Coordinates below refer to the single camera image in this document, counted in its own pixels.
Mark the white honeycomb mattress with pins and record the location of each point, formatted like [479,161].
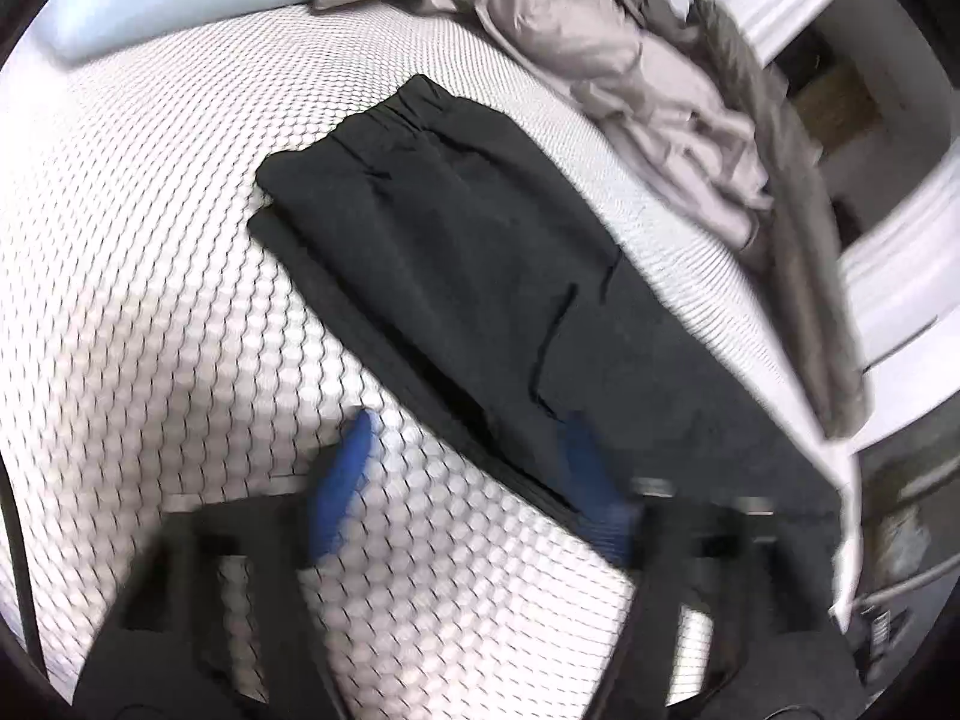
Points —
[150,277]

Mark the beige crumpled blanket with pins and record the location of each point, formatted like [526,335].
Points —
[525,15]

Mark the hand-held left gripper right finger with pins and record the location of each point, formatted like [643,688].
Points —
[592,484]

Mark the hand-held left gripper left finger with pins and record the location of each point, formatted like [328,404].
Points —
[343,491]

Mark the white wooden furniture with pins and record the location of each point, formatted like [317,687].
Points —
[892,240]

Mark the black pants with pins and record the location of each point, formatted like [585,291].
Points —
[465,255]

